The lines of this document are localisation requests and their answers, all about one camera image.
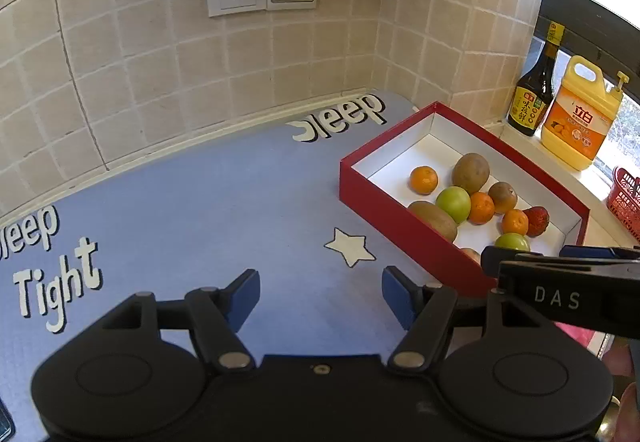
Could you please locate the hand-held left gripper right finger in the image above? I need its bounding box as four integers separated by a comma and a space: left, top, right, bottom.
381, 266, 547, 370

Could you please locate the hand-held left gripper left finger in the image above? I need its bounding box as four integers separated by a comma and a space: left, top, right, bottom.
107, 268, 261, 370

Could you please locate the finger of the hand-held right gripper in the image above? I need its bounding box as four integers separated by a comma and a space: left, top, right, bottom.
481, 245, 548, 275
559, 244, 640, 260

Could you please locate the small green apple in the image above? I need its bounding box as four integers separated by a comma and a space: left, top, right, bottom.
494, 232, 531, 253

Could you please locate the small mandarin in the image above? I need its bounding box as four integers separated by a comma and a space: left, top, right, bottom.
410, 165, 439, 195
468, 192, 496, 226
501, 209, 530, 235

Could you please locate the red strawberry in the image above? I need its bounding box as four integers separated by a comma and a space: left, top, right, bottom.
522, 206, 550, 238

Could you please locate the round brown fruit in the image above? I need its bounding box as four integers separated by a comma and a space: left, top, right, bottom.
488, 181, 518, 215

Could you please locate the large green apple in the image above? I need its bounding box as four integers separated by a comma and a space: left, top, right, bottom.
435, 187, 472, 225

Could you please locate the brown kiwi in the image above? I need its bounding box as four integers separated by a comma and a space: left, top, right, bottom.
407, 200, 459, 243
452, 153, 491, 195

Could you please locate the red cardboard box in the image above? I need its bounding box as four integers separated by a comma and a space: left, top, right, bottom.
339, 102, 592, 297

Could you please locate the person's right hand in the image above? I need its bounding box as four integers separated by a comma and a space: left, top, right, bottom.
607, 344, 640, 442

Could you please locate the pink cloth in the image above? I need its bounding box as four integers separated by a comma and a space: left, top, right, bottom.
560, 319, 613, 358

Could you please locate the red plastic basket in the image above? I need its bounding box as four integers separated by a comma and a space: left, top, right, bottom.
606, 166, 640, 243

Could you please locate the blue printed mat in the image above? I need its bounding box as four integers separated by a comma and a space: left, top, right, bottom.
0, 89, 501, 442

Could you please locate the yellow detergent bottle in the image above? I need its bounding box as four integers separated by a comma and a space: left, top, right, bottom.
540, 54, 628, 171

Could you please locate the dark soy sauce bottle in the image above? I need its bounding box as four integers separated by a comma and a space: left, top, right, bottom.
507, 20, 566, 137

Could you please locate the dark flat object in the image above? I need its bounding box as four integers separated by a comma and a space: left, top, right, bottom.
0, 394, 17, 442

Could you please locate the dark window frame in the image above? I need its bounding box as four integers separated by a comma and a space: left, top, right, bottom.
532, 0, 640, 87

